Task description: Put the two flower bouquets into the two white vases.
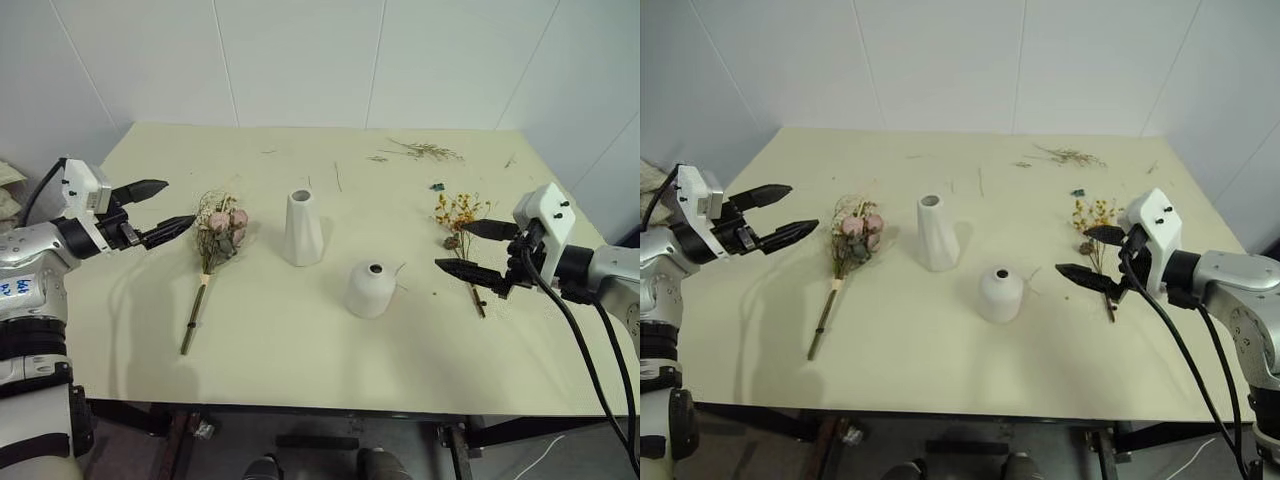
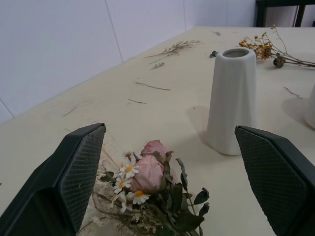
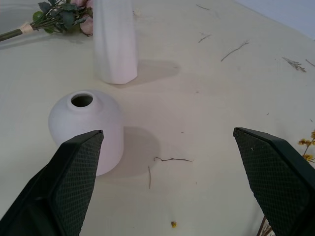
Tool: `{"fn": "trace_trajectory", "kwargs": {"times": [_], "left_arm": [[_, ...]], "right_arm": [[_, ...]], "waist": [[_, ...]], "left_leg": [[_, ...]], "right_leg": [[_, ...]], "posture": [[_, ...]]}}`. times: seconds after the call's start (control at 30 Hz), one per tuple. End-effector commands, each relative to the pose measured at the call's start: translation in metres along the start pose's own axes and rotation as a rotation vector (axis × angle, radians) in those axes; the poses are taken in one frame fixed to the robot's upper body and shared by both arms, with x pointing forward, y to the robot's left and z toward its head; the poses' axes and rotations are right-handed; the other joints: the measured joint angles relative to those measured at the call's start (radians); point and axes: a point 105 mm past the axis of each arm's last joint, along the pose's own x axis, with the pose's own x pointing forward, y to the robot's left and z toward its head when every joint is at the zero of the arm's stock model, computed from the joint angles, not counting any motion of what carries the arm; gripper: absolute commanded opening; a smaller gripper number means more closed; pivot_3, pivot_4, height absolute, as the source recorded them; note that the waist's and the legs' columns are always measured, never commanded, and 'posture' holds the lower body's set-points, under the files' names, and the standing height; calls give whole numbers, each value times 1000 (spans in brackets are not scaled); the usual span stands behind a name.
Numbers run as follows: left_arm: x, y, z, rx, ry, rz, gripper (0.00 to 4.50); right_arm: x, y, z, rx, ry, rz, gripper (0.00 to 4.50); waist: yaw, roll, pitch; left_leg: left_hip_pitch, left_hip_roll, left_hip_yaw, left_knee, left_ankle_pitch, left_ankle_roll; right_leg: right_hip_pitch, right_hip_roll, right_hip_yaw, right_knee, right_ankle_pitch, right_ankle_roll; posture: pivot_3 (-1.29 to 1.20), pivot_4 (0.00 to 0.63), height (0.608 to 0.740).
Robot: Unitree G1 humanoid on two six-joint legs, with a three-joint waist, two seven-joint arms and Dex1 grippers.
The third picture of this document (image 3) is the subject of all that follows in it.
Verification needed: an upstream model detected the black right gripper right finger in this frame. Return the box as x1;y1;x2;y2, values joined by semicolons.
233;127;315;236

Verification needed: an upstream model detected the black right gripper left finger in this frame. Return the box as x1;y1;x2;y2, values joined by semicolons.
0;129;104;236

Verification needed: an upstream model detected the round white ceramic vase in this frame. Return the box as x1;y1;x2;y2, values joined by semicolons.
48;89;125;177

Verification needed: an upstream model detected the tall white ceramic vase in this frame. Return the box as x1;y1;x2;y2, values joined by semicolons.
93;0;138;85

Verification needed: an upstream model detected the yellow dried flower sprig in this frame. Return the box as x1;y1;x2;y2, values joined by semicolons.
256;130;315;236

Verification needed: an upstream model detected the dried feathery twig fragment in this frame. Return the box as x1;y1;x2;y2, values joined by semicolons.
282;57;308;73

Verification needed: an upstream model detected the long thin forked twig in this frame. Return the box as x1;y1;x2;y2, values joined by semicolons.
220;40;251;62

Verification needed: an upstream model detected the small forked twig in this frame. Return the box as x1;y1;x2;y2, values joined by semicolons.
198;31;212;43

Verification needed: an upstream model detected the pink rose bouquet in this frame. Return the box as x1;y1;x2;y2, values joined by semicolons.
0;0;95;42

